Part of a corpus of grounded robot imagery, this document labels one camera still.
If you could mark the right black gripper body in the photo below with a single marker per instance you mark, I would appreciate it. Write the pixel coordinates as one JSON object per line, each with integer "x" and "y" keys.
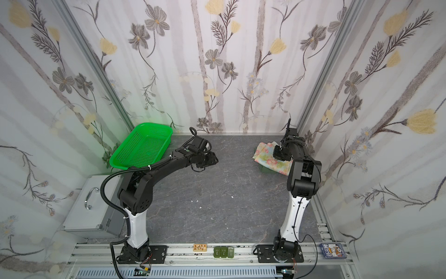
{"x": 280, "y": 152}

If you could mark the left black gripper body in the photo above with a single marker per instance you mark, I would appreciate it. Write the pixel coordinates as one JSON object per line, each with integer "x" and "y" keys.
{"x": 210, "y": 160}

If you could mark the floral pastel skirt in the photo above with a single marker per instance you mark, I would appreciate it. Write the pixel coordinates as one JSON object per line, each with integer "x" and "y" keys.
{"x": 264, "y": 156}

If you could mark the green skirt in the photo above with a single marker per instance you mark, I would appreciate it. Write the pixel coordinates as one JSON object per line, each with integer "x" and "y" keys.
{"x": 266, "y": 170}

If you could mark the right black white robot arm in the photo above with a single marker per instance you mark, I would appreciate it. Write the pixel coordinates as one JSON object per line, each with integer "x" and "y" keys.
{"x": 303, "y": 183}

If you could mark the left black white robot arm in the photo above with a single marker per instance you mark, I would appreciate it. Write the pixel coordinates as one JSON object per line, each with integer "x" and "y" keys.
{"x": 136, "y": 192}

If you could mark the green plastic basket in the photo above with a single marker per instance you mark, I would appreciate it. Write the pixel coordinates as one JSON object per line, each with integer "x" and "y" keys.
{"x": 144, "y": 146}

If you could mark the small wooden tag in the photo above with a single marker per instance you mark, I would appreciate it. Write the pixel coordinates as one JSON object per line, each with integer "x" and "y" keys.
{"x": 200, "y": 247}

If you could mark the green tag block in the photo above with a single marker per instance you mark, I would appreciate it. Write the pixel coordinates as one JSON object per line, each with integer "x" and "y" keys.
{"x": 224, "y": 252}

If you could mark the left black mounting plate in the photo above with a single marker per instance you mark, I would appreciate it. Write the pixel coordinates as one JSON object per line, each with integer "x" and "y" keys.
{"x": 158, "y": 254}

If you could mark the black mounting plate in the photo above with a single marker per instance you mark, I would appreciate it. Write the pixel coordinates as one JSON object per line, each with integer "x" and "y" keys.
{"x": 158, "y": 254}
{"x": 264, "y": 253}

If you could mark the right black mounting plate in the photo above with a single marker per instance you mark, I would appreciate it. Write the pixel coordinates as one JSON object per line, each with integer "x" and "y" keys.
{"x": 264, "y": 253}

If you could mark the blue patterned card box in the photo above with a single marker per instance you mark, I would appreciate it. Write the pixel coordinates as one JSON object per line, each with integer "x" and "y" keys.
{"x": 333, "y": 251}

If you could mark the silver aluminium case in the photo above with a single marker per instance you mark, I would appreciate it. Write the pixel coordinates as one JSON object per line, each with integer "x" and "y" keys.
{"x": 91, "y": 217}

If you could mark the white vented cable duct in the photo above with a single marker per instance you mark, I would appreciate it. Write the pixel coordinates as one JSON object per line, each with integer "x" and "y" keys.
{"x": 207, "y": 272}

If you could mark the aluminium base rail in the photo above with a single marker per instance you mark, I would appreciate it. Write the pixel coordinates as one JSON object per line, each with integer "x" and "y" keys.
{"x": 98, "y": 255}

